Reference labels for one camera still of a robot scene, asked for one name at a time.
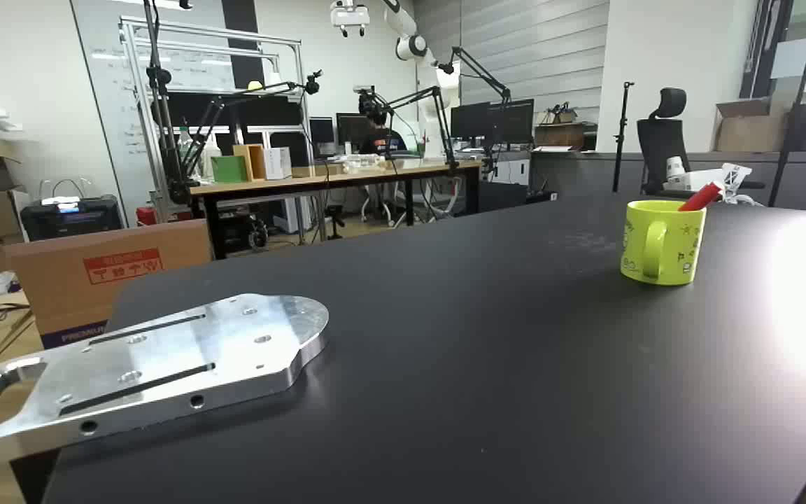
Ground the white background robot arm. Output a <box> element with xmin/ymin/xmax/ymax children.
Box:
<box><xmin>327</xmin><ymin>0</ymin><xmax>429</xmax><ymax>61</ymax></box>

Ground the yellow-green ceramic mug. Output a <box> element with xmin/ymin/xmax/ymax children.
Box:
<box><xmin>618</xmin><ymin>200</ymin><xmax>709</xmax><ymax>289</ymax></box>

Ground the black computer monitor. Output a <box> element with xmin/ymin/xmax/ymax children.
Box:
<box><xmin>451</xmin><ymin>99</ymin><xmax>535</xmax><ymax>147</ymax></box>

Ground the aluminium mounting plate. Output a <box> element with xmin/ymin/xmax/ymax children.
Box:
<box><xmin>0</xmin><ymin>295</ymin><xmax>331</xmax><ymax>462</ymax></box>

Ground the green box on desk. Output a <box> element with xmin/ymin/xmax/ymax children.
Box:
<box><xmin>213</xmin><ymin>156</ymin><xmax>247</xmax><ymax>182</ymax></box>

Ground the wooden work desk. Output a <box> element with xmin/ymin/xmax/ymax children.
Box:
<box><xmin>190</xmin><ymin>161</ymin><xmax>483</xmax><ymax>260</ymax></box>

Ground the black tripod stand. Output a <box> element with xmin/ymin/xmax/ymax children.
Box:
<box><xmin>142</xmin><ymin>0</ymin><xmax>223</xmax><ymax>204</ymax></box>

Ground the black office chair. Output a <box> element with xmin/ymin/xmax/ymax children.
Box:
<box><xmin>639</xmin><ymin>88</ymin><xmax>688</xmax><ymax>196</ymax></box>

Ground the cardboard box with red label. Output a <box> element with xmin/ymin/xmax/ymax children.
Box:
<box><xmin>5</xmin><ymin>219</ymin><xmax>213</xmax><ymax>348</ymax></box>

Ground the white metal frame rack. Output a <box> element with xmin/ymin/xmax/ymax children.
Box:
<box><xmin>117</xmin><ymin>18</ymin><xmax>318</xmax><ymax>168</ymax></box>

